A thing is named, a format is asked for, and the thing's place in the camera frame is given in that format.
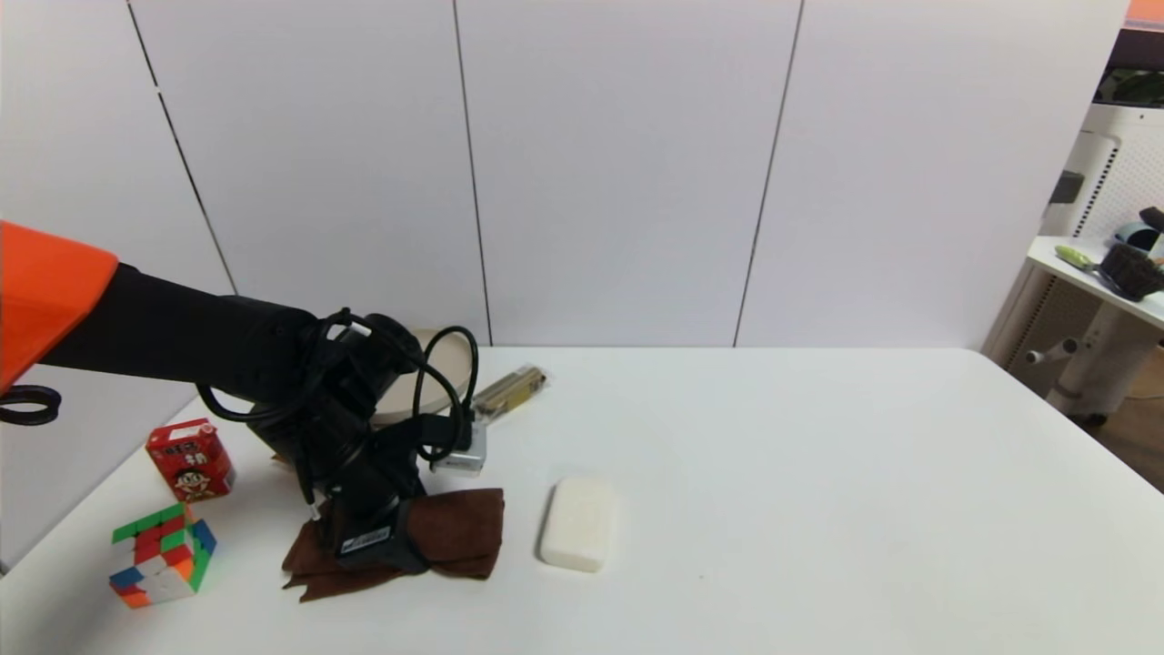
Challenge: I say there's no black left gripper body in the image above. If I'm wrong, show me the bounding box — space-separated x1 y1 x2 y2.
326 461 404 560

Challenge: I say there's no brown towel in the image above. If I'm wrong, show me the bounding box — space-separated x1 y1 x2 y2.
281 488 506 603

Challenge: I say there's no beige round plate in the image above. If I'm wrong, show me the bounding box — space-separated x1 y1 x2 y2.
371 328 480 428

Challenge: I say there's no white rectangular soap block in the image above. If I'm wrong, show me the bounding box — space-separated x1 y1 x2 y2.
538 476 618 573

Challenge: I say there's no wrapped snack bar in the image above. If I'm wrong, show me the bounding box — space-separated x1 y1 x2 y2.
471 365 549 425

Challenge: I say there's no red milk carton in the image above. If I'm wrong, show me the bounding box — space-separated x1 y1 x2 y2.
145 418 236 503

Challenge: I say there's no colourful Rubik's cube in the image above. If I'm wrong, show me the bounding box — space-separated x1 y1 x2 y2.
108 503 218 610

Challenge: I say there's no white side table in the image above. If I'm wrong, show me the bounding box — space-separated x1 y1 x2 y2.
1016 236 1164 427

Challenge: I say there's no dark woven basket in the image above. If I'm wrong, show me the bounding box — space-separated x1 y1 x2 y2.
1099 240 1164 303

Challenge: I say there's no white perforated cabinet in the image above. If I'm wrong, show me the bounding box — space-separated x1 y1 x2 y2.
984 102 1164 369

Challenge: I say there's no light blue bowl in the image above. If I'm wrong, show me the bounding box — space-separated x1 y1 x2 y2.
1113 221 1163 257

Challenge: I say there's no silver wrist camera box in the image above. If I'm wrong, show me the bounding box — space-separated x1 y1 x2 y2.
431 422 488 479

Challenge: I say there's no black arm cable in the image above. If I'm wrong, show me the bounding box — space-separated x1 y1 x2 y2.
195 308 374 426

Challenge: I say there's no black looped camera cable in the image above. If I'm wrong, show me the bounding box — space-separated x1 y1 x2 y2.
412 325 480 467

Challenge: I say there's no black cable ring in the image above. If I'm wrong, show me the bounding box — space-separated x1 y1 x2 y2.
0 385 62 427

